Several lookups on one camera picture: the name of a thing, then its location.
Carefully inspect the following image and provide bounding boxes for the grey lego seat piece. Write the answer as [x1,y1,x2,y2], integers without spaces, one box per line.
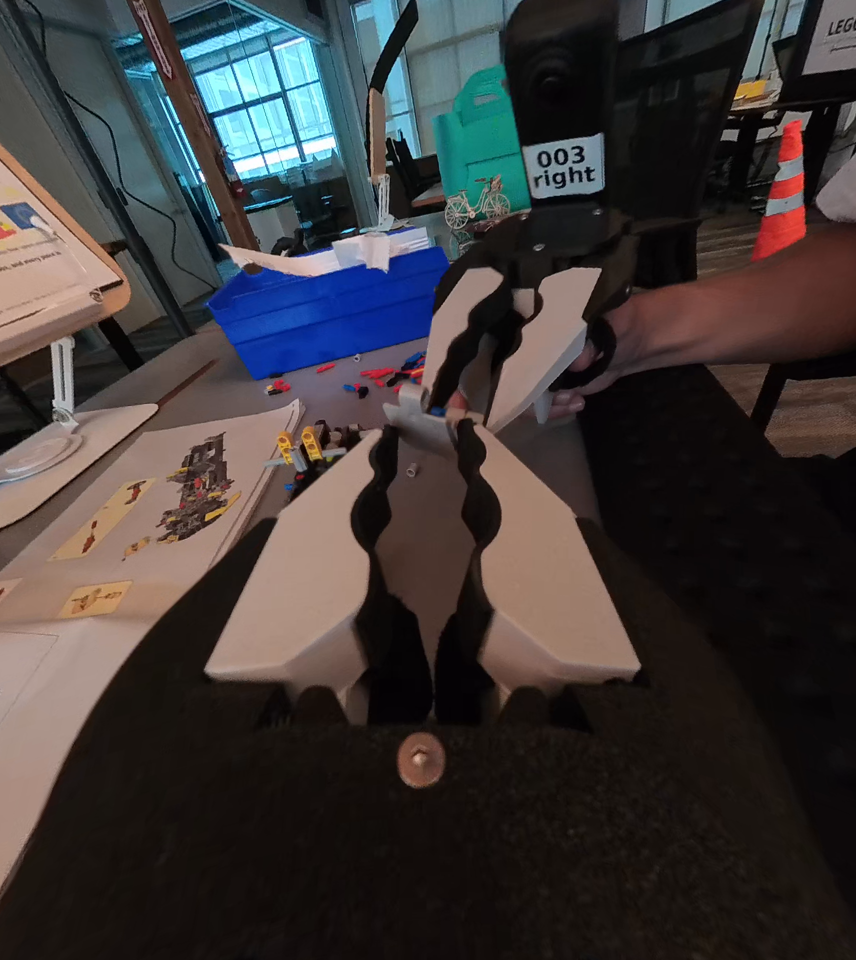
[383,382,485,459]

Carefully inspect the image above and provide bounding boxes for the black and white marker sign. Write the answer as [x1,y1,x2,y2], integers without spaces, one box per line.
[780,0,856,102]

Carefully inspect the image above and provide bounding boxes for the pile of small lego pins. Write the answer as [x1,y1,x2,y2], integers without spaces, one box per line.
[263,348,429,399]

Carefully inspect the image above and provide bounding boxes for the orange traffic cone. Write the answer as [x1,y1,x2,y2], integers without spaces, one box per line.
[752,120,808,262]

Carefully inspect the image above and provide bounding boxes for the task instruction board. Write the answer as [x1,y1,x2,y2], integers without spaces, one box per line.
[0,97,131,391]

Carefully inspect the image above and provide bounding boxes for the black mesh chair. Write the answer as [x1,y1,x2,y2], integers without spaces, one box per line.
[615,0,767,290]

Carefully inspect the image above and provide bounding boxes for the wooden post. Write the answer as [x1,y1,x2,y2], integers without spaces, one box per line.
[128,0,260,252]

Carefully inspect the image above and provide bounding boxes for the white wire bicycle model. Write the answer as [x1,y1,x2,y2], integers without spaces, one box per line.
[443,176,512,230]

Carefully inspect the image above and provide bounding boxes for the blue plastic bin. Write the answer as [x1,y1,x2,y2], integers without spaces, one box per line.
[206,243,450,380]

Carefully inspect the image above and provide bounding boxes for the white board stand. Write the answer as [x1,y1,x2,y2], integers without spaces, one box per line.
[0,337,159,535]

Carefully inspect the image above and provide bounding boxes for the white paper sheets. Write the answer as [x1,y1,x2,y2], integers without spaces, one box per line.
[218,228,433,279]

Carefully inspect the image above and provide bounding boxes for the black dotted mat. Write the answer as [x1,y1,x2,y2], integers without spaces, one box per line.
[581,363,856,960]

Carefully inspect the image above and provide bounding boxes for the open instruction booklet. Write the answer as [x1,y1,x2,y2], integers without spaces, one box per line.
[0,397,305,939]

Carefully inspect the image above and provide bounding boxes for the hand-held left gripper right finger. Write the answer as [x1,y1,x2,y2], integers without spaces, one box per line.
[435,420,641,725]

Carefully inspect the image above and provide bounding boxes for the person's right hand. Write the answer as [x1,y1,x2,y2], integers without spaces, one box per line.
[546,294,652,423]

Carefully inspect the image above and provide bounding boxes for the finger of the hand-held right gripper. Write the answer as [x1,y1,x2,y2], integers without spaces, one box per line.
[422,266,510,412]
[482,266,603,436]

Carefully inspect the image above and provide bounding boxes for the lego car chassis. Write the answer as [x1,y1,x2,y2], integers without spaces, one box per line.
[263,423,384,504]

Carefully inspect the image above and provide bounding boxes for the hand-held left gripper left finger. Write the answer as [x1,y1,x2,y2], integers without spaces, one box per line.
[204,427,433,725]

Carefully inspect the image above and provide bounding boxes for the teal carry case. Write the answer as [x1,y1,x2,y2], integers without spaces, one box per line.
[431,63,534,219]

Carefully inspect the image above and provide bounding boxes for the person's right forearm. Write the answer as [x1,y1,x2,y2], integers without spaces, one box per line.
[623,221,856,376]

